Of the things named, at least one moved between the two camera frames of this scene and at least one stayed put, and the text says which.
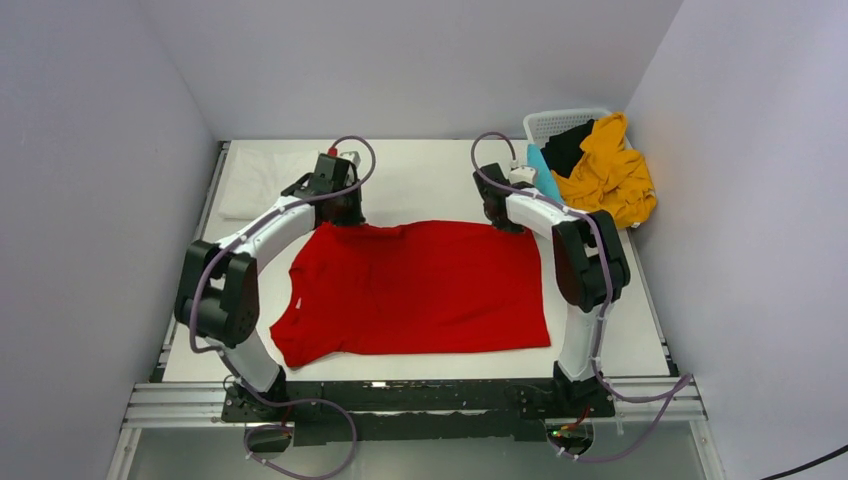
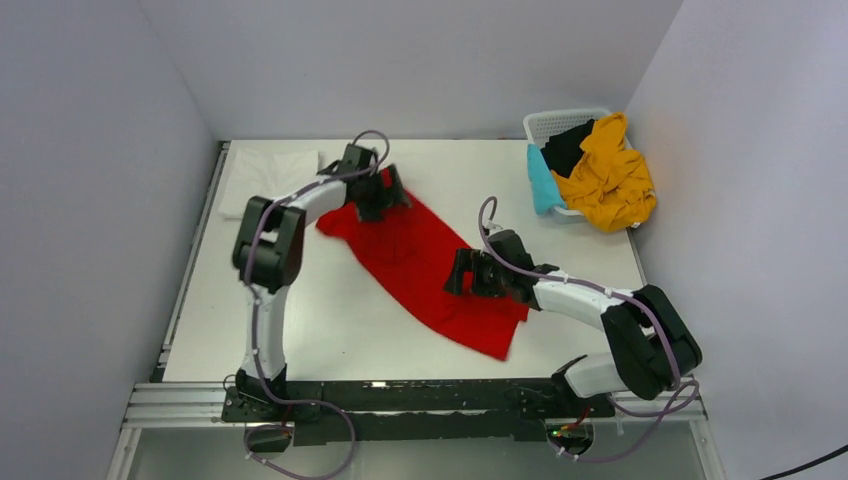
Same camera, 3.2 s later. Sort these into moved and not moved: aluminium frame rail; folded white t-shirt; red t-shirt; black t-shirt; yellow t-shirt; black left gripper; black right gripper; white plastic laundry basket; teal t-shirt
Moved: black left gripper; black right gripper; red t-shirt
Not moved: black t-shirt; white plastic laundry basket; aluminium frame rail; folded white t-shirt; teal t-shirt; yellow t-shirt
